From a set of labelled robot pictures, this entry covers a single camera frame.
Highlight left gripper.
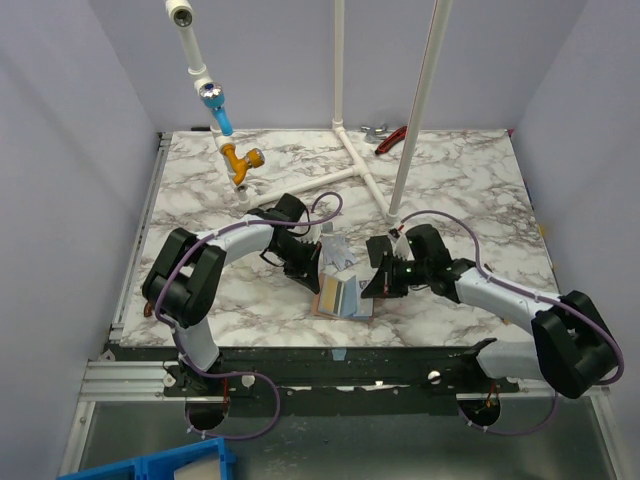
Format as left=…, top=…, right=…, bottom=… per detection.
left=270, top=236, right=323, bottom=294

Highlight silver VIP card stack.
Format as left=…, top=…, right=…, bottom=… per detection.
left=321, top=235, right=357, bottom=271

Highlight single gold card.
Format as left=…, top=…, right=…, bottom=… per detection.
left=318, top=276, right=348, bottom=316

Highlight pink leather card holder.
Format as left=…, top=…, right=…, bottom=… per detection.
left=311, top=274, right=374, bottom=321

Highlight single silver VIP card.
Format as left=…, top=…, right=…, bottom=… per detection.
left=357, top=276, right=371, bottom=290

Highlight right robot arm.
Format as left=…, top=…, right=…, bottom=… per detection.
left=361, top=224, right=621, bottom=399

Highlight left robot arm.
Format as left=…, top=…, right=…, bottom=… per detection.
left=141, top=193, right=321, bottom=395

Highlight black VIP card stack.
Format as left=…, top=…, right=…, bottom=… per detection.
left=365, top=235, right=393, bottom=269

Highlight orange valve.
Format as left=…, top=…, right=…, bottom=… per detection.
left=220, top=143, right=265, bottom=187

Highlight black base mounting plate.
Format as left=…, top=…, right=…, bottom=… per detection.
left=164, top=346, right=518, bottom=417

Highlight metal clamp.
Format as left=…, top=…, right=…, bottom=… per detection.
left=360, top=123, right=388, bottom=138

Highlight blue valve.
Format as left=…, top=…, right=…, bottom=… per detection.
left=198, top=82, right=233, bottom=136

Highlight blue plastic bin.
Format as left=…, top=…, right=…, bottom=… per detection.
left=59, top=439, right=237, bottom=480

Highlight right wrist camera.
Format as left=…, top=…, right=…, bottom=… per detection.
left=393, top=232, right=414, bottom=260

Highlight white PVC pipe frame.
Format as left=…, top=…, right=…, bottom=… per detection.
left=165, top=1, right=453, bottom=224

